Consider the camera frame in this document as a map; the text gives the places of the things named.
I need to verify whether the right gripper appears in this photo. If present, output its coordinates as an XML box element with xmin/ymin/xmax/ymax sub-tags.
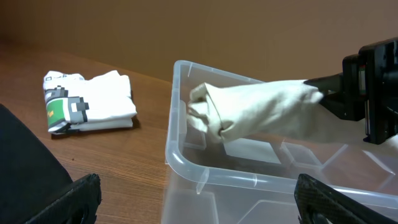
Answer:
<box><xmin>304</xmin><ymin>37</ymin><xmax>397</xmax><ymax>144</ymax></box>

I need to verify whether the white label in container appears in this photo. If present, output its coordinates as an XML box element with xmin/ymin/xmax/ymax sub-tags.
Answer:
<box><xmin>224</xmin><ymin>138</ymin><xmax>281</xmax><ymax>164</ymax></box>

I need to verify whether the clear plastic storage container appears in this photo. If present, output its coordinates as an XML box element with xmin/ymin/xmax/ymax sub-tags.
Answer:
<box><xmin>161</xmin><ymin>60</ymin><xmax>397</xmax><ymax>224</ymax></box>

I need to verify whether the black folded garment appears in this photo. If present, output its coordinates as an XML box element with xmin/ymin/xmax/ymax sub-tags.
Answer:
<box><xmin>1</xmin><ymin>105</ymin><xmax>72</xmax><ymax>224</ymax></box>

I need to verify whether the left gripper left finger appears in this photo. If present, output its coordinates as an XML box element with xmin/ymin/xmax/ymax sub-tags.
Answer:
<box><xmin>26</xmin><ymin>174</ymin><xmax>101</xmax><ymax>224</ymax></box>

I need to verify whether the white pixel-print folded shirt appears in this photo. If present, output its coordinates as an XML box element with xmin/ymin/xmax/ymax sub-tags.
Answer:
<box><xmin>43</xmin><ymin>70</ymin><xmax>137</xmax><ymax>134</ymax></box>

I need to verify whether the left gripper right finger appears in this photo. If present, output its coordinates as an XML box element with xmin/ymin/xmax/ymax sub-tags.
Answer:
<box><xmin>294</xmin><ymin>174</ymin><xmax>397</xmax><ymax>224</ymax></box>

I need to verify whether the cream cloth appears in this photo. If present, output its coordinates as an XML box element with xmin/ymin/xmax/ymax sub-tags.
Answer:
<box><xmin>186</xmin><ymin>79</ymin><xmax>398</xmax><ymax>156</ymax></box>

